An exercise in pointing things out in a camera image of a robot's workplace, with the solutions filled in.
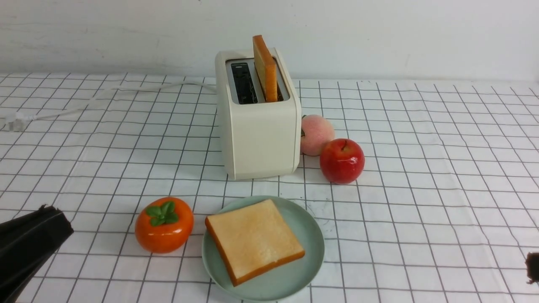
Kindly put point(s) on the toasted bread slice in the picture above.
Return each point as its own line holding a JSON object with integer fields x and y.
{"x": 266, "y": 69}
{"x": 253, "y": 240}

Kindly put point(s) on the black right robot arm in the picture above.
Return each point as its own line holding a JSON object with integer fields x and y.
{"x": 532, "y": 264}

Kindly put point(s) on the cream white toaster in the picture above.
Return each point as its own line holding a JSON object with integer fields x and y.
{"x": 258, "y": 138}

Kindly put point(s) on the pink peach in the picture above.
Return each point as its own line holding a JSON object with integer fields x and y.
{"x": 317, "y": 131}

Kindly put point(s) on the red apple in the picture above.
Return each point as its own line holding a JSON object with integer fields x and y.
{"x": 342, "y": 161}

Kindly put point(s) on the orange persimmon with green leaf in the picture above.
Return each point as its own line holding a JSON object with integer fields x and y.
{"x": 164, "y": 225}

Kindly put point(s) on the white grid tablecloth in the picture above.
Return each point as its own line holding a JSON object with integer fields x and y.
{"x": 445, "y": 212}

